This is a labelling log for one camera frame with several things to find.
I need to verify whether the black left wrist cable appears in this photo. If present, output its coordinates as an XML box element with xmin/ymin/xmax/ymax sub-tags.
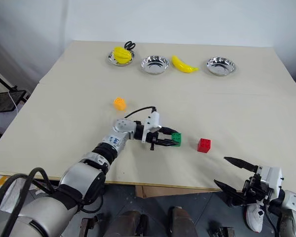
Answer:
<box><xmin>124</xmin><ymin>106</ymin><xmax>158</xmax><ymax>119</ymax></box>

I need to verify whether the orange toy cube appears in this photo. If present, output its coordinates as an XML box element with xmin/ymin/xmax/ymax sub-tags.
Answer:
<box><xmin>112</xmin><ymin>97</ymin><xmax>128</xmax><ymax>112</ymax></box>

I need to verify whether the yellow toy banana bunch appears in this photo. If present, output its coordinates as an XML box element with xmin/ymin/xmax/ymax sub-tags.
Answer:
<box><xmin>113</xmin><ymin>46</ymin><xmax>134</xmax><ymax>65</ymax></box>

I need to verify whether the beige table cloth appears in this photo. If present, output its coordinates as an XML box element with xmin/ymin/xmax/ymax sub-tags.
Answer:
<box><xmin>0</xmin><ymin>39</ymin><xmax>296</xmax><ymax>191</ymax></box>

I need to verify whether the red toy cube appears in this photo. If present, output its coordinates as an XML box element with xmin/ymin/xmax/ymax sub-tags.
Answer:
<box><xmin>196</xmin><ymin>138</ymin><xmax>212</xmax><ymax>154</ymax></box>

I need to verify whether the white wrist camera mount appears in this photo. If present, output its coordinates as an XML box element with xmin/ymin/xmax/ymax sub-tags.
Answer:
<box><xmin>257</xmin><ymin>165</ymin><xmax>285</xmax><ymax>196</ymax></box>
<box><xmin>141</xmin><ymin>111</ymin><xmax>162</xmax><ymax>144</ymax></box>

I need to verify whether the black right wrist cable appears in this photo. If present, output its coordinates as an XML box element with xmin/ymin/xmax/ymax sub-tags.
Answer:
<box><xmin>262</xmin><ymin>198</ymin><xmax>277</xmax><ymax>234</ymax></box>

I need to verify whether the green toy cube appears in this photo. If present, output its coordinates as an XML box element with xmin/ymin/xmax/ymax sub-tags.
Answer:
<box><xmin>171</xmin><ymin>132</ymin><xmax>183</xmax><ymax>148</ymax></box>

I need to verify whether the black tray on stand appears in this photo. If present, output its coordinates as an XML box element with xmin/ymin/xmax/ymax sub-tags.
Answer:
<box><xmin>0</xmin><ymin>89</ymin><xmax>28</xmax><ymax>115</ymax></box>

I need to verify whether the brown cardboard piece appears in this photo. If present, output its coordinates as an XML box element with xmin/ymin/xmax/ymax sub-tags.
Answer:
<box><xmin>135</xmin><ymin>184</ymin><xmax>224</xmax><ymax>198</ymax></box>

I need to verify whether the white cable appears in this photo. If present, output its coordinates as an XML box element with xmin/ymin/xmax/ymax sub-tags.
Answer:
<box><xmin>8</xmin><ymin>91</ymin><xmax>19</xmax><ymax>115</ymax></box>

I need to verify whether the white sneaker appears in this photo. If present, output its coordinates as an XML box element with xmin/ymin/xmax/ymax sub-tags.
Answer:
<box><xmin>245</xmin><ymin>203</ymin><xmax>265</xmax><ymax>233</ymax></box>

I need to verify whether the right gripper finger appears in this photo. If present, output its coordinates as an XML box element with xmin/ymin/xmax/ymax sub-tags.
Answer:
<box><xmin>214</xmin><ymin>179</ymin><xmax>246</xmax><ymax>202</ymax></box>
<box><xmin>223</xmin><ymin>156</ymin><xmax>259</xmax><ymax>173</ymax></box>

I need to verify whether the black shoulder cable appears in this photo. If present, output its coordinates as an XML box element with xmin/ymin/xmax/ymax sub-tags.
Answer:
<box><xmin>0</xmin><ymin>167</ymin><xmax>57</xmax><ymax>224</ymax></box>

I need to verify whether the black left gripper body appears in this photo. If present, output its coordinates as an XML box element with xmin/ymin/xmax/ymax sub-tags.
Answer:
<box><xmin>146</xmin><ymin>131</ymin><xmax>168</xmax><ymax>152</ymax></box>

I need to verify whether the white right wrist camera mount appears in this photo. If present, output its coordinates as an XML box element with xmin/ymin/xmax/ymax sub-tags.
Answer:
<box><xmin>257</xmin><ymin>165</ymin><xmax>285</xmax><ymax>196</ymax></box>

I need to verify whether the black metal bracket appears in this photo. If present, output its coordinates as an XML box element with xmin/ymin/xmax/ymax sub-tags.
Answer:
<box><xmin>208</xmin><ymin>223</ymin><xmax>238</xmax><ymax>237</ymax></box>
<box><xmin>79</xmin><ymin>215</ymin><xmax>107</xmax><ymax>237</ymax></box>

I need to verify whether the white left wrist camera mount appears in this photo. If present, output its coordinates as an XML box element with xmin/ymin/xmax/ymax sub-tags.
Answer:
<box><xmin>141</xmin><ymin>111</ymin><xmax>162</xmax><ymax>144</ymax></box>

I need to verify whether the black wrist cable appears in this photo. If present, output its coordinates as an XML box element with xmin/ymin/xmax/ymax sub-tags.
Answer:
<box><xmin>262</xmin><ymin>198</ymin><xmax>277</xmax><ymax>234</ymax></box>
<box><xmin>124</xmin><ymin>106</ymin><xmax>158</xmax><ymax>119</ymax></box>

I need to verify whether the steel bowl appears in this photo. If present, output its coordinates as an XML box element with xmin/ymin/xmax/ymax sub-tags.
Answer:
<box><xmin>206</xmin><ymin>56</ymin><xmax>237</xmax><ymax>77</ymax></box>
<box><xmin>140</xmin><ymin>55</ymin><xmax>170</xmax><ymax>76</ymax></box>
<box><xmin>107</xmin><ymin>49</ymin><xmax>136</xmax><ymax>67</ymax></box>

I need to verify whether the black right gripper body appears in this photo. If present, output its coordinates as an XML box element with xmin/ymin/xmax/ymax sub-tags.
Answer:
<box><xmin>241</xmin><ymin>172</ymin><xmax>275</xmax><ymax>207</ymax></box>

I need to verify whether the dark rounded shape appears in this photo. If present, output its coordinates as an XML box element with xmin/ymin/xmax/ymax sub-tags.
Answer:
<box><xmin>105</xmin><ymin>209</ymin><xmax>149</xmax><ymax>237</ymax></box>
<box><xmin>167</xmin><ymin>206</ymin><xmax>199</xmax><ymax>237</ymax></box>

